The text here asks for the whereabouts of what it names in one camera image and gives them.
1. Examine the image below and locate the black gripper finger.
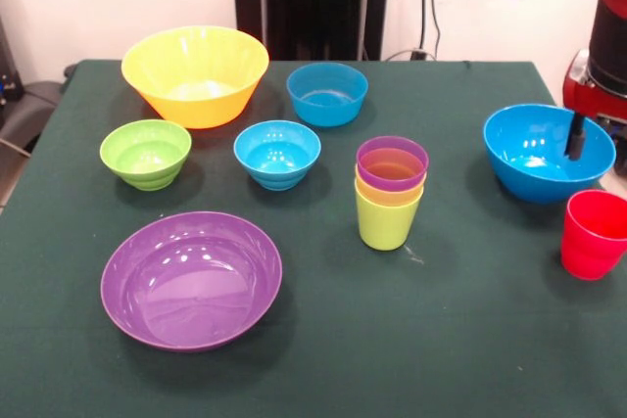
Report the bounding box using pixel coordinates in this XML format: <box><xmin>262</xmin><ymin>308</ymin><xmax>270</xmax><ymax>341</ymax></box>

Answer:
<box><xmin>563</xmin><ymin>112</ymin><xmax>588</xmax><ymax>162</ymax></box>

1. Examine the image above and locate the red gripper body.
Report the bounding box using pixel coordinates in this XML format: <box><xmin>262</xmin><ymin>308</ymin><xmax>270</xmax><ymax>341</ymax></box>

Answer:
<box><xmin>565</xmin><ymin>48</ymin><xmax>627</xmax><ymax>121</ymax></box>

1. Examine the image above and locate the large blue bowl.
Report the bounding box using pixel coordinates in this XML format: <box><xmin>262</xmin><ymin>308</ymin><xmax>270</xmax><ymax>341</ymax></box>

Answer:
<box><xmin>482</xmin><ymin>103</ymin><xmax>617</xmax><ymax>206</ymax></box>

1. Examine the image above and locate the red cup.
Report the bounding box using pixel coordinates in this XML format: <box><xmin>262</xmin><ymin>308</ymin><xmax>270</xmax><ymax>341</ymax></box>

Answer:
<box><xmin>560</xmin><ymin>189</ymin><xmax>627</xmax><ymax>282</ymax></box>

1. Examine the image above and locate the purple cup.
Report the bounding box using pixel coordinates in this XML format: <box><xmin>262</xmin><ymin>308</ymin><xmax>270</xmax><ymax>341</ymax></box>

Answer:
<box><xmin>356</xmin><ymin>135</ymin><xmax>430</xmax><ymax>193</ymax></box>

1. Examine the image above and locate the lime green cup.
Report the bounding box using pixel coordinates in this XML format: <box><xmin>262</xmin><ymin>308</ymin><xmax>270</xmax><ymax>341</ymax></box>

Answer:
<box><xmin>356</xmin><ymin>190</ymin><xmax>424</xmax><ymax>252</ymax></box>

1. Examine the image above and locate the yellow cup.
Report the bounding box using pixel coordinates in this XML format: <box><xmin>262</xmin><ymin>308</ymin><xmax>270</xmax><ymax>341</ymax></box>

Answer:
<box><xmin>354</xmin><ymin>165</ymin><xmax>425</xmax><ymax>207</ymax></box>

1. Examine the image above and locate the small light blue ribbed bowl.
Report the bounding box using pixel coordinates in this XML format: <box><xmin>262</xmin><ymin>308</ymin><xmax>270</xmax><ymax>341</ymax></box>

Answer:
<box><xmin>232</xmin><ymin>119</ymin><xmax>322</xmax><ymax>192</ymax></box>

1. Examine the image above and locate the medium blue bowl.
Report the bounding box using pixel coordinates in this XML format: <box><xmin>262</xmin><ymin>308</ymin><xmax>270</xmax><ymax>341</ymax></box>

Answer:
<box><xmin>285</xmin><ymin>62</ymin><xmax>369</xmax><ymax>128</ymax></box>

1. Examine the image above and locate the dark green table cloth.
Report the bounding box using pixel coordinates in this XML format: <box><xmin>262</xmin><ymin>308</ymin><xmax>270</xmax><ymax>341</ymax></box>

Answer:
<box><xmin>0</xmin><ymin>59</ymin><xmax>627</xmax><ymax>418</ymax></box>

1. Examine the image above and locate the large orange bowl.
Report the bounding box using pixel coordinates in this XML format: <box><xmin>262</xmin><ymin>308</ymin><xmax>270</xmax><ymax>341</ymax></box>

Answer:
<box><xmin>121</xmin><ymin>24</ymin><xmax>270</xmax><ymax>130</ymax></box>

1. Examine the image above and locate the wide purple bowl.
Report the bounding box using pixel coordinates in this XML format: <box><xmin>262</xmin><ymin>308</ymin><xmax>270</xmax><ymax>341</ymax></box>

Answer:
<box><xmin>100</xmin><ymin>210</ymin><xmax>284</xmax><ymax>353</ymax></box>

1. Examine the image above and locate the small green ribbed bowl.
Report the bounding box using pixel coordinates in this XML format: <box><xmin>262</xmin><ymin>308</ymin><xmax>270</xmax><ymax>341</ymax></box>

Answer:
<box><xmin>99</xmin><ymin>118</ymin><xmax>193</xmax><ymax>192</ymax></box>

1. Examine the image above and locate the black pedestal foot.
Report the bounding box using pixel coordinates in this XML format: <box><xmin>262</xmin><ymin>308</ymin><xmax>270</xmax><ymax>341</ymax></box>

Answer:
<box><xmin>0</xmin><ymin>79</ymin><xmax>68</xmax><ymax>153</ymax></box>

